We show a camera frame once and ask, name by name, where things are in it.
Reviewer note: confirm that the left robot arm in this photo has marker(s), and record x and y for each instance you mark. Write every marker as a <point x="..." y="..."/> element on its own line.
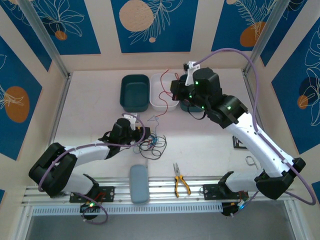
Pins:
<point x="85" y="151"/>

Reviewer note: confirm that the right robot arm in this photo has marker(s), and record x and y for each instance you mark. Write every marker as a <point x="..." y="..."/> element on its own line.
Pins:
<point x="252" y="142"/>

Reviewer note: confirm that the teal plastic bin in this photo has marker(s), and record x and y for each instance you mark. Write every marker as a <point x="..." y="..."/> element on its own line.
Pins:
<point x="134" y="92"/>
<point x="193" y="109"/>

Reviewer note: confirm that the white plastic bin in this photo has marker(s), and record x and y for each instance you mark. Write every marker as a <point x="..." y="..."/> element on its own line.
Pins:
<point x="156" y="102"/>

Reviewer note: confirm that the grey glasses case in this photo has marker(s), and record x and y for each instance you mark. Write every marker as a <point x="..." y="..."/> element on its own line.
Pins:
<point x="139" y="183"/>

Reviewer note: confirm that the black card package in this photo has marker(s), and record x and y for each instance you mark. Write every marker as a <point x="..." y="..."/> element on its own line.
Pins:
<point x="237" y="145"/>

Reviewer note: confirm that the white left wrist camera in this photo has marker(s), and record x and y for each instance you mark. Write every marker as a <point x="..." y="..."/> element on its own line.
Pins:
<point x="132" y="120"/>

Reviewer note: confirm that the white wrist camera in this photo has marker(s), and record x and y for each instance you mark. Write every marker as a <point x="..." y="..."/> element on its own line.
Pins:
<point x="132" y="120"/>
<point x="190" y="75"/>

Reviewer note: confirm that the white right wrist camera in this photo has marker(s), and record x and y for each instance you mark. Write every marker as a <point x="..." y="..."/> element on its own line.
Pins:
<point x="190" y="75"/>

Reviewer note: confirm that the aluminium table edge rail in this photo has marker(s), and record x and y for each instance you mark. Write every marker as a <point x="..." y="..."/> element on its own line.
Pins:
<point x="247" y="78"/>
<point x="58" y="112"/>

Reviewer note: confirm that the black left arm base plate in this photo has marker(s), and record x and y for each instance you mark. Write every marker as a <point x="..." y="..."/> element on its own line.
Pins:
<point x="110" y="193"/>

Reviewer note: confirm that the aluminium mounting rail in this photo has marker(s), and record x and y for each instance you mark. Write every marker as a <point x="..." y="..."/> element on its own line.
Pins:
<point x="160" y="190"/>

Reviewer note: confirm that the aluminium frame post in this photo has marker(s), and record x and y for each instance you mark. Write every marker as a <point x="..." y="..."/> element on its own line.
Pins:
<point x="262" y="37"/>
<point x="46" y="37"/>

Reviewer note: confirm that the blue floral wall panel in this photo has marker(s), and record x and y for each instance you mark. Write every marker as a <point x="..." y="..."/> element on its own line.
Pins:
<point x="15" y="125"/>
<point x="27" y="27"/>
<point x="292" y="120"/>
<point x="75" y="37"/>
<point x="225" y="10"/>
<point x="160" y="25"/>
<point x="300" y="20"/>

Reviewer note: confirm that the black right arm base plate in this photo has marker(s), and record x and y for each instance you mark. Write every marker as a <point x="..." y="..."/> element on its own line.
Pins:
<point x="210" y="191"/>

